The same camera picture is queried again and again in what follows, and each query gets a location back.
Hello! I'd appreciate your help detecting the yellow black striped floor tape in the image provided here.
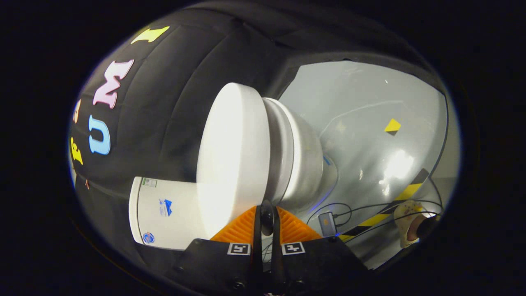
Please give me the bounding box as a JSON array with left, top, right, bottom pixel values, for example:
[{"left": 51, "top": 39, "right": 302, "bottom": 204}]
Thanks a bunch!
[{"left": 339, "top": 169, "right": 430, "bottom": 242}]

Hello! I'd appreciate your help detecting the white toilet lid with knob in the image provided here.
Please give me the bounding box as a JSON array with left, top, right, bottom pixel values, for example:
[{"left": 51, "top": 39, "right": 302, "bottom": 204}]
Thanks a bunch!
[{"left": 196, "top": 82, "right": 274, "bottom": 240}]

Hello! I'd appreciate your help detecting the small grey adapter box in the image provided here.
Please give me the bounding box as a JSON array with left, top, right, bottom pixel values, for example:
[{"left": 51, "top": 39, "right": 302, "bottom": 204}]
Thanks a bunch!
[{"left": 318, "top": 212, "right": 339, "bottom": 237}]

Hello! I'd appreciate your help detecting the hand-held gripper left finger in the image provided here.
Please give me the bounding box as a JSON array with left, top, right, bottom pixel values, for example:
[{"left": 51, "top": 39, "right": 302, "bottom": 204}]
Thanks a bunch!
[{"left": 175, "top": 206, "right": 264, "bottom": 296}]

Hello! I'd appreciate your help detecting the person's light slipper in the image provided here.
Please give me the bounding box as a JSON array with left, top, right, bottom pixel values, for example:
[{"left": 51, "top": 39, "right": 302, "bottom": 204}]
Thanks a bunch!
[{"left": 394, "top": 200, "right": 428, "bottom": 248}]

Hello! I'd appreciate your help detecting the black backdrop cloth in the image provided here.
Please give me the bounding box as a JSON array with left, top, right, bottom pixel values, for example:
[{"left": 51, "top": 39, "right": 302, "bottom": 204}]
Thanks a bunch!
[{"left": 68, "top": 2, "right": 448, "bottom": 264}]

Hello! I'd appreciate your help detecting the small yellow black tape square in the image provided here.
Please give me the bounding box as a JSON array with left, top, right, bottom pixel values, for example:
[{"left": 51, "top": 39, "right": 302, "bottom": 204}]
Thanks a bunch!
[{"left": 384, "top": 118, "right": 402, "bottom": 136}]

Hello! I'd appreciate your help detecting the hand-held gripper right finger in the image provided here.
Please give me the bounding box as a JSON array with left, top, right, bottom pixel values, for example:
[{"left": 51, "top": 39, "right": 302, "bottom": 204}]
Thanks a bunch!
[{"left": 270, "top": 206, "right": 373, "bottom": 296}]

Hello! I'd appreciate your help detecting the white ceramic toilet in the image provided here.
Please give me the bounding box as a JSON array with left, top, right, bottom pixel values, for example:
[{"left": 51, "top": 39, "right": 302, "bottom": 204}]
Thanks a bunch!
[{"left": 129, "top": 97, "right": 338, "bottom": 250}]

